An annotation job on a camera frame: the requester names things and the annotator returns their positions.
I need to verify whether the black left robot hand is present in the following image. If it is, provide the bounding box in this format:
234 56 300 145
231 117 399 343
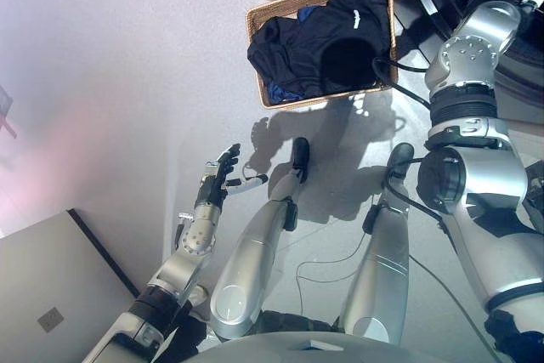
195 145 269 211

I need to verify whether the woven wicker laundry basket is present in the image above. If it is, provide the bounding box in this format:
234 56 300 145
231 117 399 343
245 0 400 110

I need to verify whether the silver left robot leg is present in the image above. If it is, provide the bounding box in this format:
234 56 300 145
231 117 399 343
210 167 307 341

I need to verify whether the silver robot leg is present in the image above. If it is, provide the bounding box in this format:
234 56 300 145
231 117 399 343
339 173 411 345
210 167 307 341

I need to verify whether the black left robot foot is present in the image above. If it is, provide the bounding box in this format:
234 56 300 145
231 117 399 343
291 137 310 173

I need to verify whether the black robot foot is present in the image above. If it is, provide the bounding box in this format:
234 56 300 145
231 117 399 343
291 137 310 173
387 143 416 177

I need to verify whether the royal blue garment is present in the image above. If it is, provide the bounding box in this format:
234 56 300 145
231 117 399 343
265 82 307 105

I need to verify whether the black garment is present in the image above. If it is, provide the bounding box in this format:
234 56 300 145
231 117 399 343
247 16 324 92

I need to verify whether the grey cabinet panel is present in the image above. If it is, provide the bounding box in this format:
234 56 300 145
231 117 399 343
0 208 141 363

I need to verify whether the silver right robot leg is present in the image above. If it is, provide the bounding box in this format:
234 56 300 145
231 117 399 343
339 173 411 345

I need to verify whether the black right robot foot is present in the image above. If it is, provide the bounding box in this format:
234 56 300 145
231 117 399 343
387 143 416 177

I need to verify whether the grey robot torso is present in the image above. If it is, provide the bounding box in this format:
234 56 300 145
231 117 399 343
186 311 502 363

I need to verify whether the navy garment with white logo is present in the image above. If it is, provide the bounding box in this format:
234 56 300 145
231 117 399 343
292 0 392 96

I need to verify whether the dark chair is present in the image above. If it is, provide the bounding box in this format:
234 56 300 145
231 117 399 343
0 84 18 139

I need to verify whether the thin black floor cable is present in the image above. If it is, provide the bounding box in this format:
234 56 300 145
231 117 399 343
295 226 375 317

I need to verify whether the grey wall socket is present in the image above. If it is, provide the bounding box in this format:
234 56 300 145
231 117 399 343
37 306 65 333

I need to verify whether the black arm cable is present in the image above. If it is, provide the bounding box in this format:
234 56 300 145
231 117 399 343
371 56 433 107

